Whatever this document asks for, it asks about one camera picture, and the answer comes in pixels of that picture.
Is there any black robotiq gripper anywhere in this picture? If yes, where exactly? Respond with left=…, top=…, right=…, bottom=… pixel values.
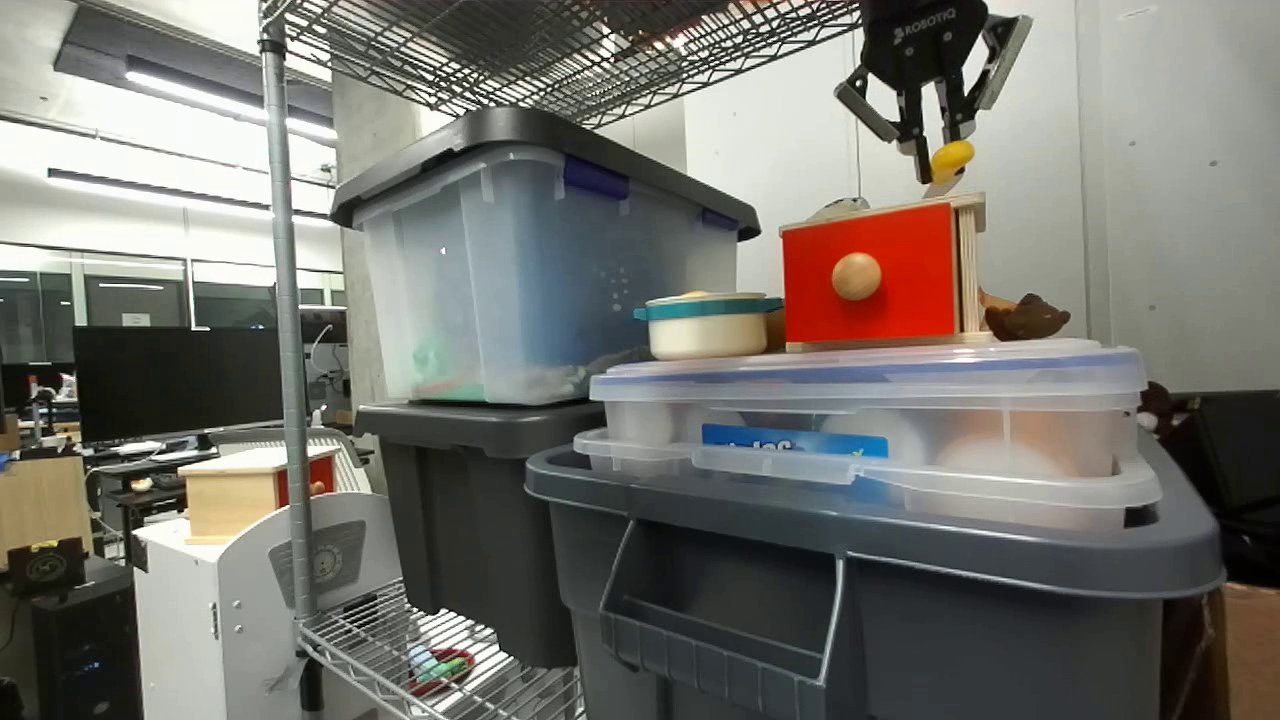
left=834, top=0, right=1036, bottom=187

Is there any yellow toy food piece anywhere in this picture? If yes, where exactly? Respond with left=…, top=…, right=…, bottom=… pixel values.
left=930, top=138, right=982, bottom=194

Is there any red drawer with wooden knob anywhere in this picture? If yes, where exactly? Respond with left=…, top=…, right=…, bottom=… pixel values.
left=782, top=203, right=965, bottom=353

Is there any red wooden box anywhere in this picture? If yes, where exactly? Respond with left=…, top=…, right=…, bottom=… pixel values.
left=777, top=194, right=994, bottom=353

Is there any dark brown toy food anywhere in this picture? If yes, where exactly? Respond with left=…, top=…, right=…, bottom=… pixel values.
left=982, top=290, right=1078, bottom=343

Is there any clear flat container blue rim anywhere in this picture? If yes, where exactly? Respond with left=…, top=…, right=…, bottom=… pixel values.
left=588, top=338, right=1151, bottom=482

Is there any small brown white toy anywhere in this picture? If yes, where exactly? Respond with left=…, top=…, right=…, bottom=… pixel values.
left=1138, top=378, right=1194, bottom=439

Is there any clear flat storage container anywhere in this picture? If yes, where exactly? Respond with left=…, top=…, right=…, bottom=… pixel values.
left=574, top=427, right=1168, bottom=540

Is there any clear tote with dark lid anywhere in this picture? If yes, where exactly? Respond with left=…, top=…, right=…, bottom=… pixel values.
left=331, top=108, right=764, bottom=413

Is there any large grey tote bin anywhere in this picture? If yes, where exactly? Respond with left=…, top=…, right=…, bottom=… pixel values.
left=520, top=435, right=1227, bottom=720

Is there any dark grey tote bin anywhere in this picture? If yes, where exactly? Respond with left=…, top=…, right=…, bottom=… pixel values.
left=355, top=397, right=611, bottom=673

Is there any brown cardboard box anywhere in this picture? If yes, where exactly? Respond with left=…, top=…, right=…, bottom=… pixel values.
left=1206, top=580, right=1280, bottom=720

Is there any long ceiling light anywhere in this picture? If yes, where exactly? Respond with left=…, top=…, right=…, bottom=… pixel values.
left=116, top=61, right=339, bottom=143
left=43, top=164, right=345, bottom=226

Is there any small green red toy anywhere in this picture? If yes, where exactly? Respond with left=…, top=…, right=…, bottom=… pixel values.
left=397, top=642, right=484, bottom=697

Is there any black computer monitor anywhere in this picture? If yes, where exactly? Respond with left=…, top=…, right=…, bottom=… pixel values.
left=71, top=326, right=294, bottom=443

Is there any small pale wooden box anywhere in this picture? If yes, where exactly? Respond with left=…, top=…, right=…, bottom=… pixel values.
left=177, top=439, right=348, bottom=544

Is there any white toy cabinet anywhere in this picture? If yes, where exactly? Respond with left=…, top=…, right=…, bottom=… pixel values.
left=127, top=494, right=406, bottom=720

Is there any tan wooden crate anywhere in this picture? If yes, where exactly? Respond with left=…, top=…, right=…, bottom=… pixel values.
left=0, top=453, right=97, bottom=574

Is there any black computer tower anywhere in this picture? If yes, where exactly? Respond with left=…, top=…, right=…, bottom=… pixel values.
left=24, top=556, right=141, bottom=720

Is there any metal wire shelf rack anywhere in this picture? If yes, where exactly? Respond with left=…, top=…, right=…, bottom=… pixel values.
left=256, top=0, right=937, bottom=720

